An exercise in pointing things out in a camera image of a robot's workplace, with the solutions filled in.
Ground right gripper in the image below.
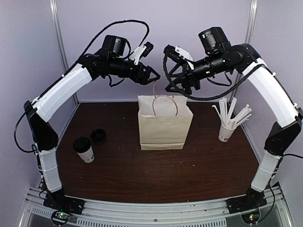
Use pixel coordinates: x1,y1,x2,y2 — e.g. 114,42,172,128
165,50,231,95

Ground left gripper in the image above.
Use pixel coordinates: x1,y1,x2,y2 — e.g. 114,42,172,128
109,56,160,85

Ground white paper bag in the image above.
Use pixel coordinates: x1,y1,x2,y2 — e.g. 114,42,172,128
137,85,193,151

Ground white paper cup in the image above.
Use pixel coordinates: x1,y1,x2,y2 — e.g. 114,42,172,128
77,146,94,163

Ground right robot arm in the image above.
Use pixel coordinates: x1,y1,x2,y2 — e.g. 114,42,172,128
163,27,303,210

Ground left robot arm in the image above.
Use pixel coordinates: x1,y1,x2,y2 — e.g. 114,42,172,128
23,35,160,210

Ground white wrapped stirrers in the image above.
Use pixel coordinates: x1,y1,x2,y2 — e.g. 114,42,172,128
212,97,252,130

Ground cup holding stirrers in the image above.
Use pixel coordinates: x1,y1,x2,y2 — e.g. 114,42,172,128
218,123,236,142

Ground black cup lid stack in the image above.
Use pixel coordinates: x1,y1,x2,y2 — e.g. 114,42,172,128
90,129,106,142

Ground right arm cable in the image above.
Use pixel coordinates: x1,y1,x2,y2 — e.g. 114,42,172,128
162,46,261,101

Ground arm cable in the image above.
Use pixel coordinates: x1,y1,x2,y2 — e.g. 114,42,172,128
13,20,151,153
162,46,261,101

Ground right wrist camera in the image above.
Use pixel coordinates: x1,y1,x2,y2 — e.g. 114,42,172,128
163,45,194,63

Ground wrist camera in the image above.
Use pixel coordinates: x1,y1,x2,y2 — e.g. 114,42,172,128
128,42,154,65
163,45,194,63

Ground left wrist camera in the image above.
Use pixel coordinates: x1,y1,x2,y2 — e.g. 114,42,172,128
128,42,154,65

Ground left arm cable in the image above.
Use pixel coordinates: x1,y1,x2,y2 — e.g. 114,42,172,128
13,20,151,153

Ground right aluminium frame post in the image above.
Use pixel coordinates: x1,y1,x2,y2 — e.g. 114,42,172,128
231,0,258,99

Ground aluminium frame post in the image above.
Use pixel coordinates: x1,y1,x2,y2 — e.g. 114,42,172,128
49,0,80,105
231,0,258,99

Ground left aluminium frame post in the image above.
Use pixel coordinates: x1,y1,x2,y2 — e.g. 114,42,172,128
49,0,80,105

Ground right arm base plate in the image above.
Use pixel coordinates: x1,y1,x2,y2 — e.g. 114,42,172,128
226,195,267,225

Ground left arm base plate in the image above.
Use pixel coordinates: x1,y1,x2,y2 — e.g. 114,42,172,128
43,196,85,226

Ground front aluminium rail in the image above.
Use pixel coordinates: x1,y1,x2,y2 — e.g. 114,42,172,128
20,186,292,227

